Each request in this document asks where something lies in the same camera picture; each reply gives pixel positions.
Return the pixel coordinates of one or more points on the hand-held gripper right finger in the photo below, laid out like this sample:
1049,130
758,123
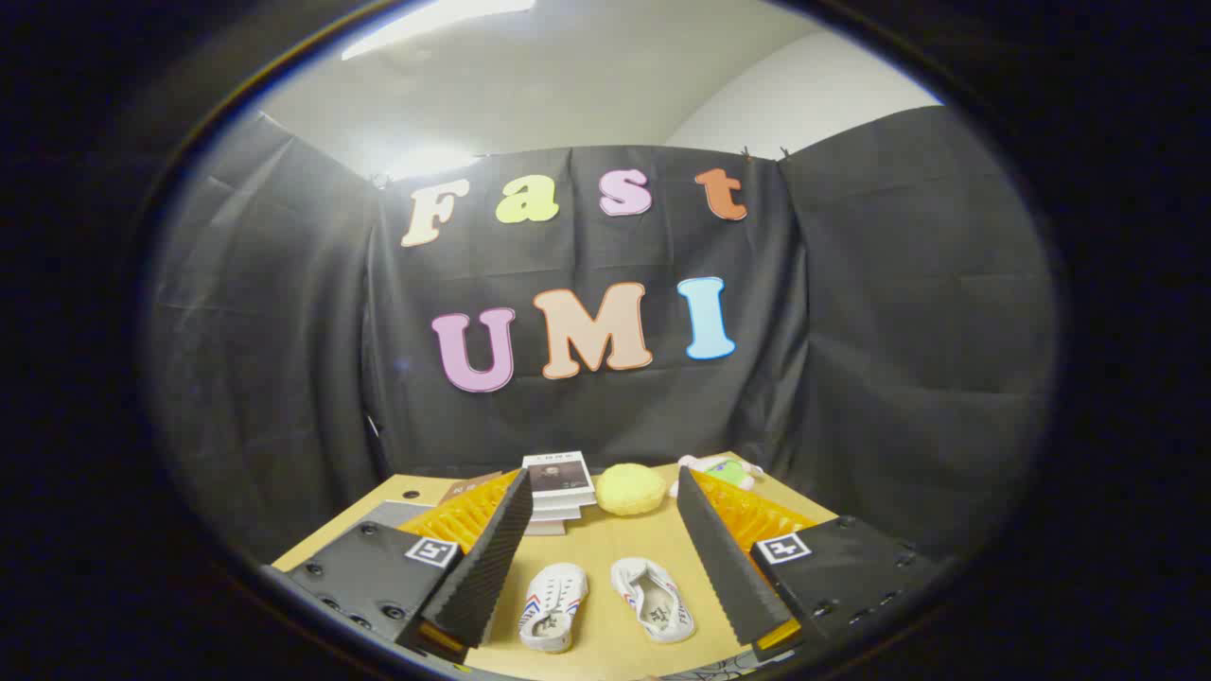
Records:
724,558

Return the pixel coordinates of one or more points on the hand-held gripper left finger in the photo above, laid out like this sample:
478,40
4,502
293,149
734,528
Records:
492,558

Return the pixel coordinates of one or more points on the white canvas shoe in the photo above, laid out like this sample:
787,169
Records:
553,605
653,601

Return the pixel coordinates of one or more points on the grey fabric storage box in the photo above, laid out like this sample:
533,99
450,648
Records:
393,515

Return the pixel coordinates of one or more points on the white thick book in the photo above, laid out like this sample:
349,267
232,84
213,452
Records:
547,529

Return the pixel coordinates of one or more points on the brown cover book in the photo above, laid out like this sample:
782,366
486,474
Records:
473,486

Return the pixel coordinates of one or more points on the white thin book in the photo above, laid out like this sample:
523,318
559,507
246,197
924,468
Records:
558,515

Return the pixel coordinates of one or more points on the pink and green plush toy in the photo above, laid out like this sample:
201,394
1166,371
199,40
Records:
724,468

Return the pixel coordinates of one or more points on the white book with portrait cover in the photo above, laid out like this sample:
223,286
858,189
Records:
560,478

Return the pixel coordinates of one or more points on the yellow round plush bun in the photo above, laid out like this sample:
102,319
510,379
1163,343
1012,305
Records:
631,489

